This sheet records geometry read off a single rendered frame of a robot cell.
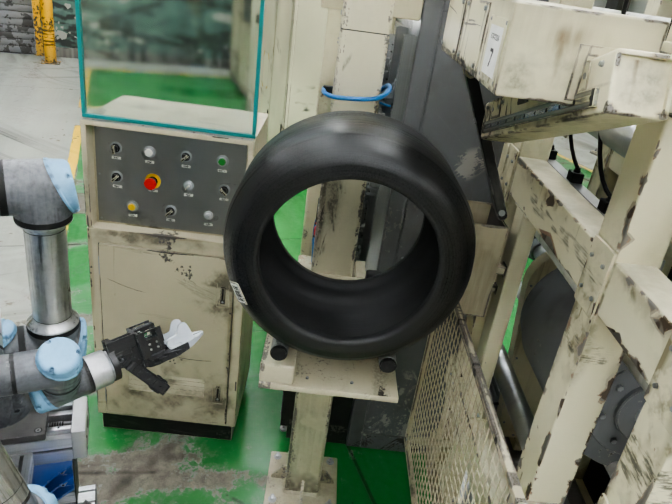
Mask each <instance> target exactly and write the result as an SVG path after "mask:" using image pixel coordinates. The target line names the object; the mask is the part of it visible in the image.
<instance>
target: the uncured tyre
mask: <svg viewBox="0 0 672 504"><path fill-rule="evenodd" d="M335 180H363V181H369V182H374V183H377V184H381V185H384V186H386V187H389V188H391V189H393V190H395V191H397V192H399V193H400V194H402V195H404V196H405V197H407V198H408V199H409V200H410V201H412V202H413V203H414V204H415V205H416V206H417V207H418V208H419V209H420V210H421V211H422V212H423V213H424V219H423V224H422V228H421V231H420V234H419V236H418V239H417V241H416V242H415V244H414V246H413V247H412V249H411V250H410V251H409V253H408V254H407V255H406V256H405V257H404V258H403V259H402V260H401V261H400V262H399V263H397V264H396V265H395V266H393V267H392V268H390V269H388V270H387V271H385V272H383V273H381V274H378V275H375V276H372V277H369V278H365V279H358V280H339V279H333V278H328V277H325V276H322V275H319V274H317V273H315V272H313V271H311V270H309V269H307V268H306V267H304V266H303V265H301V264H300V263H299V262H298V261H297V260H295V259H294V258H293V257H292V256H291V254H290V253H289V252H288V251H287V249H286V248H285V246H284V245H283V243H282V241H281V239H280V237H279V235H278V232H277V229H276V226H275V221H274V214H275V213H276V212H277V211H278V209H279V208H280V207H281V206H282V205H283V204H285V203H286V202H287V201H288V200H289V199H291V198H292V197H293V196H295V195H297V194H298V193H300V192H302V191H304V190H306V189H308V188H310V187H312V186H315V185H318V184H321V183H325V182H329V181H335ZM475 249H476V233H475V225H474V220H473V215H472V212H471V209H470V206H469V203H468V201H467V198H466V196H465V194H464V192H463V190H462V188H461V186H460V184H459V183H458V181H457V179H456V177H455V175H454V173H453V171H452V169H451V167H450V165H449V164H448V162H447V161H446V159H445V158H444V156H443V155H442V154H441V153H440V151H439V150H438V149H437V148H436V147H435V146H434V145H433V144H432V143H431V142H430V141H429V140H428V139H427V138H426V137H424V136H423V135H422V134H421V133H419V132H418V131H416V130H415V129H413V128H412V127H410V126H408V125H406V124H404V123H402V122H400V121H398V120H396V119H393V118H390V117H387V116H384V115H381V114H377V113H372V112H365V111H352V110H347V111H334V112H327V113H322V114H318V115H315V116H311V117H308V118H306V119H303V120H301V121H299V122H296V123H294V124H293V125H291V126H289V127H287V128H286V129H284V130H282V131H281V132H280V133H278V134H277V135H276V136H274V137H273V138H272V139H271V140H270V141H269V142H267V143H266V144H265V145H264V146H263V147H262V149H261V150H260V151H259V152H258V153H257V155H256V156H255V157H254V159H253V160H252V162H251V163H250V165H249V166H248V168H247V170H246V172H245V174H244V176H243V178H242V180H241V182H240V184H239V186H238V188H237V190H236V192H235V194H234V196H233V198H232V200H231V203H230V205H229V208H228V211H227V215H226V219H225V224H224V231H223V252H224V259H225V265H226V270H227V274H228V277H229V280H230V281H233V282H235V283H238V284H239V287H240V289H241V291H242V293H243V295H244V298H245V300H246V302H247V304H248V305H246V304H243V303H241V302H240V303H241V305H242V306H243V308H244V309H245V311H246V312H247V313H248V314H249V316H250V317H251V318H252V319H253V320H254V321H255V322H256V323H257V324H258V325H259V326H260V327H261V328H262V329H263V330H264V331H266V332H267V333H268V334H270V335H271V336H272V337H274V338H275V339H277V340H278V341H280V342H282V343H283V344H285V345H287V346H289V347H291V348H293V349H296V350H298V351H301V352H303V353H306V354H309V355H313V356H317V357H321V358H327V359H334V360H365V359H372V358H377V357H382V356H386V355H389V354H392V353H395V352H398V351H400V350H403V349H405V348H407V347H409V346H411V345H413V344H415V343H417V342H419V341H420V340H422V339H423V338H425V337H426V336H428V335H429V334H430V333H432V332H433V331H434V330H435V329H437V328H438V327H439V326H440V325H441V324H442V323H443V322H444V321H445V320H446V319H447V318H448V316H449V315H450V314H451V313H452V311H453V310H454V309H455V307H456V306H457V304H458V303H459V301H460V300H461V298H462V296H463V294H464V292H465V290H466V288H467V285H468V282H469V280H470V276H471V273H472V268H473V263H474V258H475Z"/></svg>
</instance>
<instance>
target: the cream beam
mask: <svg viewBox="0 0 672 504"><path fill-rule="evenodd" d="M491 24H494V25H497V26H500V27H502V28H504V31H503V35H502V39H501V44H500V48H499V52H498V56H497V61H496V65H495V69H494V73H493V78H492V79H491V78H490V77H488V76H487V75H486V74H484V73H483V72H482V71H481V69H482V64H483V60H484V55H485V51H486V46H487V42H488V37H489V33H490V29H491ZM669 25H670V23H669V22H666V21H660V20H654V19H648V18H642V17H636V16H630V15H624V14H618V13H612V12H606V11H600V10H594V9H587V8H581V7H575V6H569V5H563V4H557V3H551V2H544V1H537V0H450V4H449V10H448V15H447V20H446V25H445V30H444V35H443V40H441V44H442V50H443V51H444V52H445V53H446V54H447V55H449V56H450V57H451V58H452V59H453V60H454V61H456V62H457V63H458V64H459V65H460V66H461V67H463V68H464V69H465V70H466V71H467V72H468V73H470V74H471V75H472V76H473V77H474V78H475V79H477V80H478V81H479V82H480V83H481V84H482V85H484V86H485V87H486V88H487V89H488V90H490V91H491V92H492V93H493V94H494V95H496V96H503V97H511V98H518V99H526V100H533V101H541V102H548V103H556V104H559V105H562V106H569V105H571V104H572V101H573V100H574V97H575V94H577V93H579V92H578V89H579V86H580V82H581V79H582V76H583V72H584V69H585V66H586V62H587V61H589V60H592V59H594V58H597V57H599V56H601V55H604V54H606V53H609V52H611V51H613V50H616V49H618V48H625V49H632V50H639V51H647V52H654V53H660V51H661V48H662V45H663V42H664V39H665V36H666V33H667V31H668V28H669Z"/></svg>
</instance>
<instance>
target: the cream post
mask: <svg viewBox="0 0 672 504"><path fill-rule="evenodd" d="M394 4H395V0H343V8H342V10H341V13H340V14H341V15H342V16H341V25H340V33H339V37H338V39H339V41H337V43H338V49H337V58H336V66H335V74H334V82H333V91H332V94H334V95H341V96H352V97H373V96H378V95H380V94H381V87H382V81H383V75H384V68H385V62H386V55H387V49H388V42H389V34H390V30H391V23H392V17H393V10H394ZM378 107H379V100H378V101H365V102H358V101H344V100H335V99H331V107H330V112H334V111H347V110H352V111H365V112H372V113H378ZM366 183H367V181H363V180H335V181H329V182H325V183H321V190H320V198H319V206H318V214H317V223H316V231H315V239H314V247H313V256H312V264H311V271H313V272H315V273H322V274H330V275H338V276H347V277H352V273H353V267H354V260H355V254H356V247H357V241H358V235H359V228H360V222H361V215H362V209H363V203H364V196H365V190H366ZM332 401H333V396H329V395H320V394H311V393H302V392H296V396H295V404H294V412H293V421H292V429H291V437H290V445H289V451H288V453H289V454H288V462H287V470H286V471H285V472H286V479H285V487H284V489H285V490H288V491H289V490H292V491H300V490H301V483H302V481H304V491H303V492H309V493H311V492H312V493H317V492H318V491H319V484H320V478H321V472H322V465H323V459H324V452H325V446H326V440H327V433H328V427H329V420H330V414H331V408H332Z"/></svg>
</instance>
